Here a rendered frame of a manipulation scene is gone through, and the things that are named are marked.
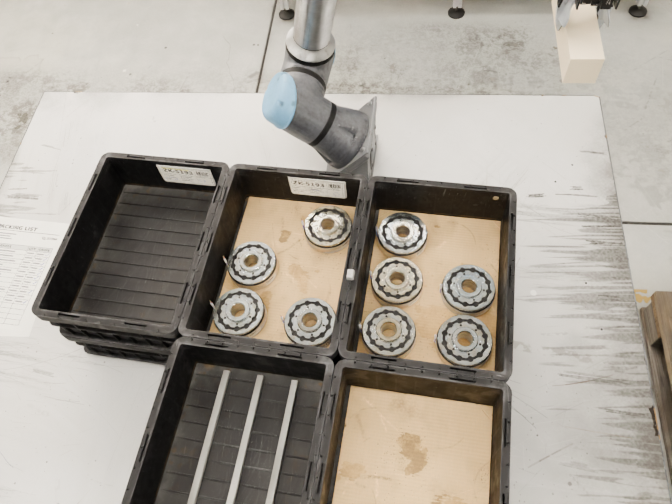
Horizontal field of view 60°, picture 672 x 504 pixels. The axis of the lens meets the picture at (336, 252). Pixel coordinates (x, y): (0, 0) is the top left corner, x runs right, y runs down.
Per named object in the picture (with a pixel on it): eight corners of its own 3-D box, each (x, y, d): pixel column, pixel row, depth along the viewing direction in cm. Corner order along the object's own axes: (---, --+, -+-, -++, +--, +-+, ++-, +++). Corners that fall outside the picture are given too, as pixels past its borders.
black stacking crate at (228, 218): (243, 195, 135) (232, 164, 126) (369, 207, 131) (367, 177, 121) (195, 356, 117) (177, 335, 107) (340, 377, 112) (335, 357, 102)
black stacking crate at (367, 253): (371, 207, 131) (369, 177, 121) (506, 220, 126) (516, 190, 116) (342, 377, 112) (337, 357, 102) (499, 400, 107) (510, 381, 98)
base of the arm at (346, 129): (332, 140, 153) (301, 122, 149) (368, 102, 144) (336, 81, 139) (331, 180, 144) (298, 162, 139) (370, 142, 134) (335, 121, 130)
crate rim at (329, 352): (233, 169, 127) (231, 162, 125) (369, 181, 123) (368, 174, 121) (179, 339, 108) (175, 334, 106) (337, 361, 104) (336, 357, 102)
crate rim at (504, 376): (369, 181, 123) (368, 174, 121) (515, 194, 118) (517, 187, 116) (337, 361, 104) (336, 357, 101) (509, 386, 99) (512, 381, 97)
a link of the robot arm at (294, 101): (298, 151, 141) (250, 124, 135) (310, 108, 147) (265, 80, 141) (326, 132, 132) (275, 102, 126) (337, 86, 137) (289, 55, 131)
